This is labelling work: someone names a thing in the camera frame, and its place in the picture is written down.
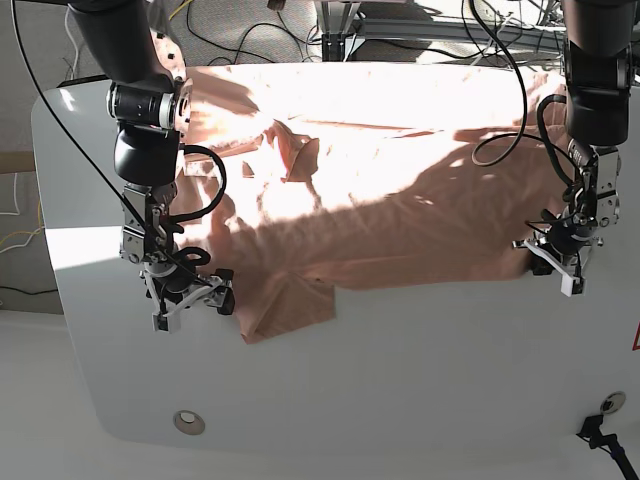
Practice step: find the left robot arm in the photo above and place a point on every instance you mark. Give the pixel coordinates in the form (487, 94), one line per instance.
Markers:
(598, 69)

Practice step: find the black clamp with cable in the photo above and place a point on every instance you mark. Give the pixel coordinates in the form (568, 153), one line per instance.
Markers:
(590, 432)

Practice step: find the metal table grommet left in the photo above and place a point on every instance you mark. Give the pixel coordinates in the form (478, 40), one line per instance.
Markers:
(189, 423)

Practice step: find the metal table grommet right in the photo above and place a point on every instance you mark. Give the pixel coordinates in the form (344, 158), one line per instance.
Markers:
(613, 403)

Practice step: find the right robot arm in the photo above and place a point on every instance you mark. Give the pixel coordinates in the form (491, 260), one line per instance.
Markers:
(151, 106)

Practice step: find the metal table grommet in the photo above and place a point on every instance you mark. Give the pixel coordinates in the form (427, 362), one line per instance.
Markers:
(189, 423)
(613, 403)

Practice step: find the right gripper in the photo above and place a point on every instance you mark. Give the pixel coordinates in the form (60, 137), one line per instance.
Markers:
(170, 274)

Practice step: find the red warning sticker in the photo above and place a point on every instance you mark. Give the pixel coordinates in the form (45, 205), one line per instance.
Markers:
(636, 342)

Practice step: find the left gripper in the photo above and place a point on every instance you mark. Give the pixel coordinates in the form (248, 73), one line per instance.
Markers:
(565, 241)

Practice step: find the salmon pink T-shirt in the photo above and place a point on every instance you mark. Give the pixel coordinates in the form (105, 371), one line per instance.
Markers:
(360, 176)

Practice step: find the silver frame centre post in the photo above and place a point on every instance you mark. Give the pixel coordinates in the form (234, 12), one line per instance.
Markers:
(338, 35)

